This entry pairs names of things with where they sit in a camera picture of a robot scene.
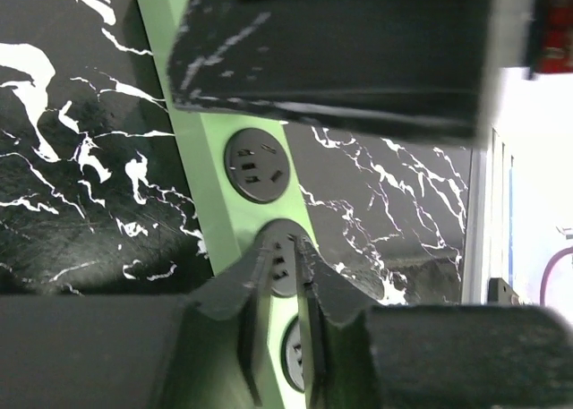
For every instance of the green power strip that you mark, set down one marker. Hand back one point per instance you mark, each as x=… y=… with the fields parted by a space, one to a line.
x=228 y=221

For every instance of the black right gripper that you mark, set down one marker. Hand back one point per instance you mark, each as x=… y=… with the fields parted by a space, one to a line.
x=549 y=42

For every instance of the aluminium frame rail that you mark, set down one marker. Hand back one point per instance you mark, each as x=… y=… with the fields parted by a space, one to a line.
x=487 y=251

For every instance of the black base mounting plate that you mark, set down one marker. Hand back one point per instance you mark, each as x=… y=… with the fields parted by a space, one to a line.
x=500 y=292

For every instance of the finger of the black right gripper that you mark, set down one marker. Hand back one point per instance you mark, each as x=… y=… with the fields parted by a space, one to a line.
x=417 y=70

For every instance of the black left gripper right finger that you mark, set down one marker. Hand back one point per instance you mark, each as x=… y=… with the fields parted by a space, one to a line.
x=336 y=354

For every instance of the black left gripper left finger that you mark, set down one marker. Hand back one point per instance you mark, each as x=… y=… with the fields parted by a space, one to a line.
x=218 y=355

